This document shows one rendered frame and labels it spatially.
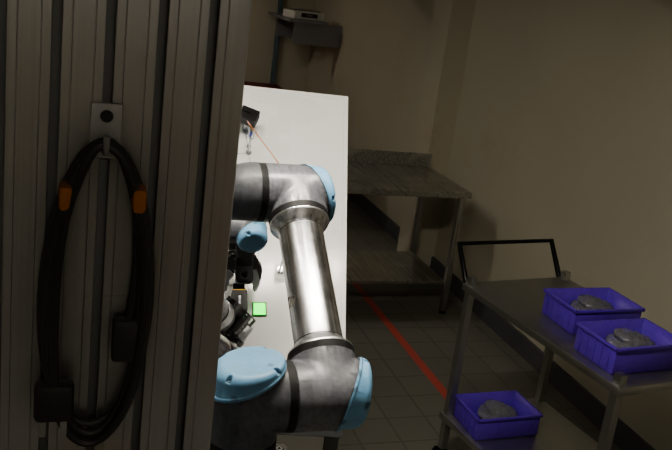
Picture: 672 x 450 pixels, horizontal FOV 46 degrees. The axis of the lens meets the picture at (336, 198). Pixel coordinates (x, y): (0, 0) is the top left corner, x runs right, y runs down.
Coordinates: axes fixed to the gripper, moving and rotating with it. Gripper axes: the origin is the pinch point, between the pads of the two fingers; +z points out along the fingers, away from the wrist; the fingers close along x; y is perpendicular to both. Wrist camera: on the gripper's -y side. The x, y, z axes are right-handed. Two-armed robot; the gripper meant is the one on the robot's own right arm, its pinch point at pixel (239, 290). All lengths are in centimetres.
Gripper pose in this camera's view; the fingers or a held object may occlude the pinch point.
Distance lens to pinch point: 220.7
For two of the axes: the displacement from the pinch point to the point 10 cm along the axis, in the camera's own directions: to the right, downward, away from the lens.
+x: -9.8, -0.2, -1.8
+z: -1.2, 7.7, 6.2
